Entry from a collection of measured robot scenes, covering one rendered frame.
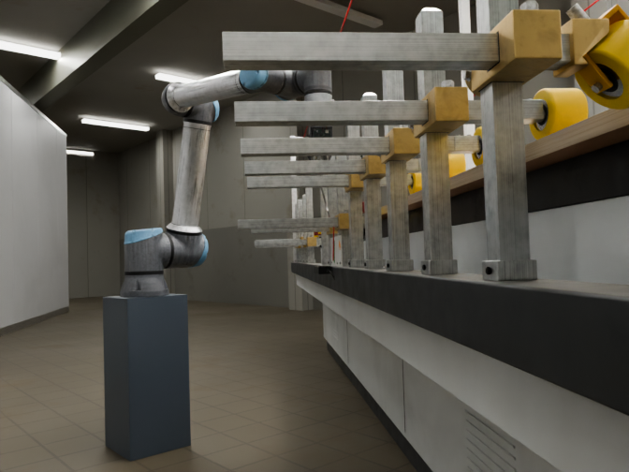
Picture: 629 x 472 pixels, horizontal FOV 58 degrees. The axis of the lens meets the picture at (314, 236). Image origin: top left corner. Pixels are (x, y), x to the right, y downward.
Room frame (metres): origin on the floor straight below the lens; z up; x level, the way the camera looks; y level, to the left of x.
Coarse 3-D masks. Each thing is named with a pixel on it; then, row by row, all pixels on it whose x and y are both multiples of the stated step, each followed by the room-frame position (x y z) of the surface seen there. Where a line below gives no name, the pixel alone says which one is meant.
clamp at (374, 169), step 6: (366, 156) 1.31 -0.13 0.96; (372, 156) 1.29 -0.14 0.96; (378, 156) 1.29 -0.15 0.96; (366, 162) 1.31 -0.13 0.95; (372, 162) 1.29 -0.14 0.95; (378, 162) 1.29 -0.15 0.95; (366, 168) 1.31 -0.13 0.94; (372, 168) 1.29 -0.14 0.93; (378, 168) 1.29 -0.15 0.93; (384, 168) 1.29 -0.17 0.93; (360, 174) 1.39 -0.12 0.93; (366, 174) 1.32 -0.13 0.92; (372, 174) 1.30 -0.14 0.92; (378, 174) 1.30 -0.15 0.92; (384, 174) 1.31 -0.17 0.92; (360, 180) 1.40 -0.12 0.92
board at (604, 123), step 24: (600, 120) 0.69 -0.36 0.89; (624, 120) 0.64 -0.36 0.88; (528, 144) 0.88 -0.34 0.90; (552, 144) 0.80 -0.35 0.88; (576, 144) 0.75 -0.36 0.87; (600, 144) 0.76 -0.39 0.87; (480, 168) 1.07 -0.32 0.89; (528, 168) 0.95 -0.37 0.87; (456, 192) 1.30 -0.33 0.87; (384, 216) 2.05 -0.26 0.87
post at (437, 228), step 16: (432, 16) 0.87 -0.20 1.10; (416, 32) 0.90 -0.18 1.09; (432, 32) 0.87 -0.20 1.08; (432, 80) 0.87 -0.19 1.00; (432, 144) 0.87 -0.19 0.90; (432, 160) 0.87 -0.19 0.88; (448, 160) 0.87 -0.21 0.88; (432, 176) 0.87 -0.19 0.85; (448, 176) 0.87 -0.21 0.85; (432, 192) 0.87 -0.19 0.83; (448, 192) 0.87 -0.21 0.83; (432, 208) 0.87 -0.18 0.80; (448, 208) 0.87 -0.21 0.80; (432, 224) 0.87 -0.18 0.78; (448, 224) 0.87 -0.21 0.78; (432, 240) 0.87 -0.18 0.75; (448, 240) 0.87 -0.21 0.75; (432, 256) 0.87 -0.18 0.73; (448, 256) 0.87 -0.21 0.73
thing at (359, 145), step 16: (256, 144) 1.05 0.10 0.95; (272, 144) 1.05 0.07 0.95; (288, 144) 1.06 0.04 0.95; (304, 144) 1.06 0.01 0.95; (320, 144) 1.06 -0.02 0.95; (336, 144) 1.07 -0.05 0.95; (352, 144) 1.07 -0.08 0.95; (368, 144) 1.07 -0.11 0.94; (384, 144) 1.07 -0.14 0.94; (448, 144) 1.09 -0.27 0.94; (464, 144) 1.09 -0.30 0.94
